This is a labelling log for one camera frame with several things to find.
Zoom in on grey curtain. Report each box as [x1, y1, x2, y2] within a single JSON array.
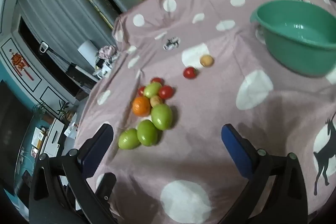
[[18, 0, 126, 75]]

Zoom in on potted plant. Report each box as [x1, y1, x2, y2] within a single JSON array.
[[32, 102, 49, 121], [56, 101, 71, 119]]

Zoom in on orange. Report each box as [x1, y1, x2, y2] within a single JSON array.
[[132, 96, 152, 117]]

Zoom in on pink polka-dot blanket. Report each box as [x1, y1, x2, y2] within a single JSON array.
[[71, 0, 336, 224]]

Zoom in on green plastic basin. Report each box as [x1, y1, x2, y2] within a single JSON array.
[[250, 0, 336, 78]]

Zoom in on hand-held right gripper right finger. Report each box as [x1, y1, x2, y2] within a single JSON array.
[[221, 123, 308, 224]]

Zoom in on pink flower bunch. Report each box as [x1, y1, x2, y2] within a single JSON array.
[[98, 46, 116, 60]]

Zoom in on green round fruit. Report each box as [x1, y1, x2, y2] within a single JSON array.
[[143, 82, 163, 99], [118, 128, 142, 149], [151, 103, 173, 131], [137, 120, 159, 147]]

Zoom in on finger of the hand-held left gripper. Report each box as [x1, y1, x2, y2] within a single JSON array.
[[98, 173, 117, 205]]

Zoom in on small yellow fruit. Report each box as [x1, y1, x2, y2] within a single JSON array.
[[150, 95, 164, 107], [200, 55, 214, 67]]

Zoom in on white box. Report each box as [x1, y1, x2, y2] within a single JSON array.
[[77, 40, 98, 60]]

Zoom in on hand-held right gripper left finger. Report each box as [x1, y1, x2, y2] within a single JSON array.
[[28, 123, 117, 224]]

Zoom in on red hanging ornament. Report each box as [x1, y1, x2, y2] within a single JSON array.
[[9, 49, 34, 81]]

